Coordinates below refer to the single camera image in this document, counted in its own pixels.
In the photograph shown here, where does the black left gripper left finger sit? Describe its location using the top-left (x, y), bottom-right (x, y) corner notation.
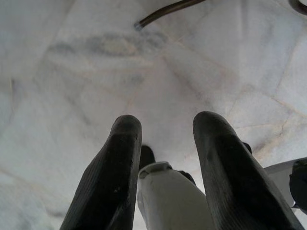
top-left (59, 115), bottom-right (142, 230)

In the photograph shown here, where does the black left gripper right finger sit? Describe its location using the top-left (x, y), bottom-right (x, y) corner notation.
top-left (192, 111), bottom-right (305, 230)

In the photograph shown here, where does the white robot leg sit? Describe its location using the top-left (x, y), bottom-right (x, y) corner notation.
top-left (137, 161), bottom-right (216, 230)

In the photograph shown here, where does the silver and black robot leg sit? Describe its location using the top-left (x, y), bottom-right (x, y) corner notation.
top-left (263, 157), bottom-right (307, 209)

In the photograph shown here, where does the dark curved chair leg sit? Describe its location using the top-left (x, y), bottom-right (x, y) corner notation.
top-left (134, 0), bottom-right (207, 31)

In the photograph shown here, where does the dark round furniture base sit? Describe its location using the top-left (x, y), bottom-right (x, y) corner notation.
top-left (287, 0), bottom-right (307, 15)

